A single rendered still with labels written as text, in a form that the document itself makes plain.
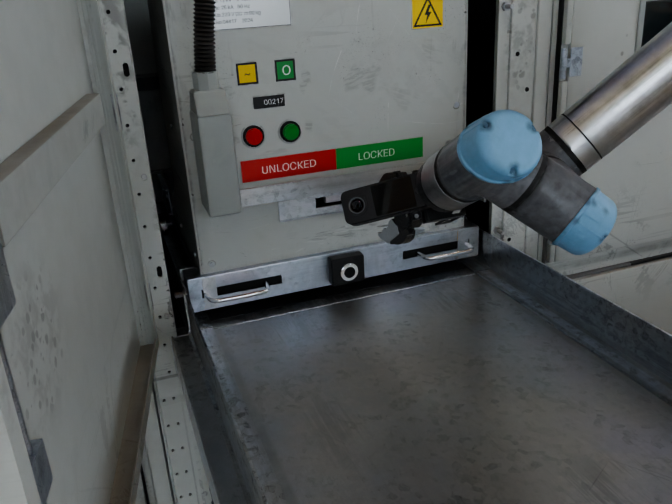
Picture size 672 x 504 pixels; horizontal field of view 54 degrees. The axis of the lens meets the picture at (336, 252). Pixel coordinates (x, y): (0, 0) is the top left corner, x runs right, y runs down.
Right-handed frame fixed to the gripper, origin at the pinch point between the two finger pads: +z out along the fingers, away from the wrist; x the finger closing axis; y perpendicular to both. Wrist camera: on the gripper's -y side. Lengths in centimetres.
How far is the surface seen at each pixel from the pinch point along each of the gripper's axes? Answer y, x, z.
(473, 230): 25.0, -2.1, 16.8
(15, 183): -43, 0, -41
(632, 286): 59, -19, 20
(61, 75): -39.7, 18.8, -18.0
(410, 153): 12.8, 12.2, 9.9
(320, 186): -5.1, 8.2, 7.6
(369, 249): 4.1, -2.1, 16.8
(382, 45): 8.1, 28.0, 0.9
